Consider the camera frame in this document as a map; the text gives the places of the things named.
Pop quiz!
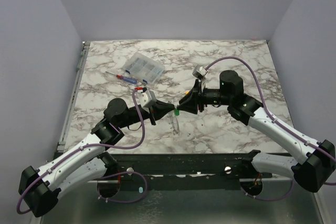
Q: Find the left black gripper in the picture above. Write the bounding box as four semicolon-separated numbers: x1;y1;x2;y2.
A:
118;99;175;129

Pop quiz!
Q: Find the green capped key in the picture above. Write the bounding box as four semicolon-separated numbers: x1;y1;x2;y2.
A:
174;109;180;116

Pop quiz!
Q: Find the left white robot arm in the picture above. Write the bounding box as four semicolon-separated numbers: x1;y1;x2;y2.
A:
16;98;175;217

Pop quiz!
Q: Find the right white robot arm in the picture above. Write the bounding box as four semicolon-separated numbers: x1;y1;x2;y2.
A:
177;70;335;193

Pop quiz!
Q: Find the blue red screwdriver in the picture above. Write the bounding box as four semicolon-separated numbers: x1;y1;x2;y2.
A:
106;71;138;84

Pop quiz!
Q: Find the clear plastic parts box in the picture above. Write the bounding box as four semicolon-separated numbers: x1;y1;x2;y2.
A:
122;52;165;84

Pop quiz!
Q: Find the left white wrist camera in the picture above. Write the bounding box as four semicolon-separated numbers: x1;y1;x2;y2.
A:
138;90;157;109

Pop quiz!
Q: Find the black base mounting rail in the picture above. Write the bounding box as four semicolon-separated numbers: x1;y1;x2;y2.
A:
97;153;272;197

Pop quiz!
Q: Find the left aluminium side rail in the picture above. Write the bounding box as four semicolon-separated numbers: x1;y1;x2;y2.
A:
56;41;91;153

